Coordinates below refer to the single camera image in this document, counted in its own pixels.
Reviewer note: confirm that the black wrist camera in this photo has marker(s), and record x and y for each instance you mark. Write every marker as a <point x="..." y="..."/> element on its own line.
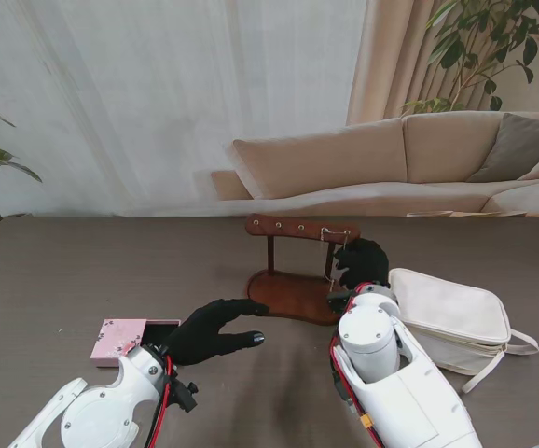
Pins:
<point x="183" y="396"/>
<point x="339" y="302"/>

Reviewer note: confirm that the tall leafy ficus plant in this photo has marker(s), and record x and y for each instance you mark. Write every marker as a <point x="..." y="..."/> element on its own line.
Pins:
<point x="451" y="46"/>

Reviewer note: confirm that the pink jewelry box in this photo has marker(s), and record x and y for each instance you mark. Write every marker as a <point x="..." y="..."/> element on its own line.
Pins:
<point x="115" y="340"/>

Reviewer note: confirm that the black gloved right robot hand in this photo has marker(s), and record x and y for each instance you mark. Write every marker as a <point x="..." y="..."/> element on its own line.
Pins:
<point x="365" y="261"/>

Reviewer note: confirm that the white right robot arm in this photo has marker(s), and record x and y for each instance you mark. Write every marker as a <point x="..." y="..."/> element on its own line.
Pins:
<point x="391" y="373"/>

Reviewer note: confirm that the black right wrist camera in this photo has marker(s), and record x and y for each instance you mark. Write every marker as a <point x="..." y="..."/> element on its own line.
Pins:
<point x="339" y="302"/>

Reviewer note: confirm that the brown wooden jewelry stand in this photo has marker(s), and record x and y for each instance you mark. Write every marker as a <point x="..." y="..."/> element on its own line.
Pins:
<point x="293" y="298"/>

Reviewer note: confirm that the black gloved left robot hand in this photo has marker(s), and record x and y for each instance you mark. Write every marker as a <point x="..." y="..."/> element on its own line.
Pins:
<point x="199" y="336"/>

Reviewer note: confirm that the beige sofa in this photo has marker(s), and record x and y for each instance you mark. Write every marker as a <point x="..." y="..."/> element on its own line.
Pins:
<point x="325" y="158"/>

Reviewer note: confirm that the white leather bag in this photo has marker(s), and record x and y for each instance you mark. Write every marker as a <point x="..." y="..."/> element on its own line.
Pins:
<point x="446" y="303"/>

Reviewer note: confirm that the grey cushion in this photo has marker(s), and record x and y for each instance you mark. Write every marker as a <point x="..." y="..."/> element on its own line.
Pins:
<point x="516" y="149"/>

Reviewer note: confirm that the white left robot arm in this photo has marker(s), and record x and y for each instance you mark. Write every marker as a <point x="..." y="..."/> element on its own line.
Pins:
<point x="97" y="410"/>

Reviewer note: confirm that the beige curtain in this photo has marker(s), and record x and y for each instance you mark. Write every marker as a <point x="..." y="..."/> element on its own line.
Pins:
<point x="391" y="70"/>

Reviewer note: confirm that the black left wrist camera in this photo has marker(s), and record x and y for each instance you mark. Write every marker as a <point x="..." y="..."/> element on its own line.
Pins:
<point x="183" y="396"/>

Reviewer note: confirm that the white sheer curtain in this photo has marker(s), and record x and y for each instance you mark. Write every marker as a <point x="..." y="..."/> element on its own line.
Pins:
<point x="157" y="93"/>

